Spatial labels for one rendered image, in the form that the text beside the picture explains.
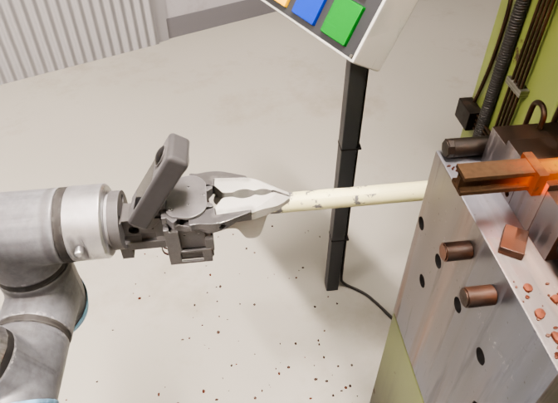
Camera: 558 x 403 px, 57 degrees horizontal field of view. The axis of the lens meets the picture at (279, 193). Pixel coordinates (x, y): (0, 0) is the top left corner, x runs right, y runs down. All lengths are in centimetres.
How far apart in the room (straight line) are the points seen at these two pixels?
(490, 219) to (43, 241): 57
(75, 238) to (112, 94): 220
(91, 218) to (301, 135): 184
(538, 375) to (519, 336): 5
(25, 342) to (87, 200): 17
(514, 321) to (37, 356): 56
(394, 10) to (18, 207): 69
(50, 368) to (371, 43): 72
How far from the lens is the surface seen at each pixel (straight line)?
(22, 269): 67
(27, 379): 65
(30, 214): 63
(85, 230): 61
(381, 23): 98
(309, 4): 107
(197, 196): 61
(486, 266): 74
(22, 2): 295
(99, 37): 308
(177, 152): 55
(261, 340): 166
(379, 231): 197
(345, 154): 135
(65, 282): 71
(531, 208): 75
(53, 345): 68
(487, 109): 110
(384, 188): 118
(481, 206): 78
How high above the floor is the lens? 143
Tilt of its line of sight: 43 degrees down
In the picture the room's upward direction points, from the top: straight up
